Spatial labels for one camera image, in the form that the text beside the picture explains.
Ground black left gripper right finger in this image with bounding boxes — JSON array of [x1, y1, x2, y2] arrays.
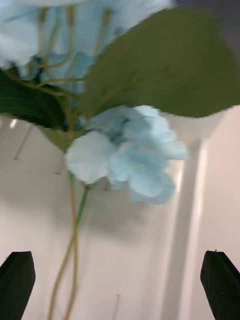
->
[[200, 249, 240, 320]]

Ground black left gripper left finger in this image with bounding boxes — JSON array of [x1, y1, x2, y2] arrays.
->
[[0, 250, 36, 320]]

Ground pale blue flower large leaf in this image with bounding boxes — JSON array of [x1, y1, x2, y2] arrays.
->
[[0, 0, 240, 320]]

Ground white slotted plastic box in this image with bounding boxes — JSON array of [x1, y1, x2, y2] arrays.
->
[[0, 104, 240, 320]]

